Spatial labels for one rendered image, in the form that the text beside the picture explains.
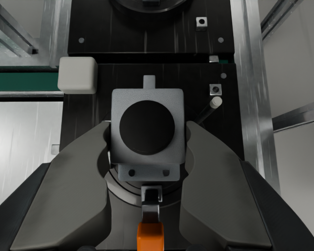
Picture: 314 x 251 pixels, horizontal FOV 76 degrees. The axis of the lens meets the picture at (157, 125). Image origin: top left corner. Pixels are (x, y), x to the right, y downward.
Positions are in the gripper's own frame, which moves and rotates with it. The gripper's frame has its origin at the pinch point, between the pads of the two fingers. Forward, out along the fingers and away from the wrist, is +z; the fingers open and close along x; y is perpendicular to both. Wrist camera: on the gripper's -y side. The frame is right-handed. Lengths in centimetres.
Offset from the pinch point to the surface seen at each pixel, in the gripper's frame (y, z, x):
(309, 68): 3.9, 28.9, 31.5
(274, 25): -4.1, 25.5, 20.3
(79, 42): -2.3, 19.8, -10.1
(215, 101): 0.1, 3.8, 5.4
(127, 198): 12.3, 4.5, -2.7
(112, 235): 17.0, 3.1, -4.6
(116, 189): 11.5, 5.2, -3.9
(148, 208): 7.0, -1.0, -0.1
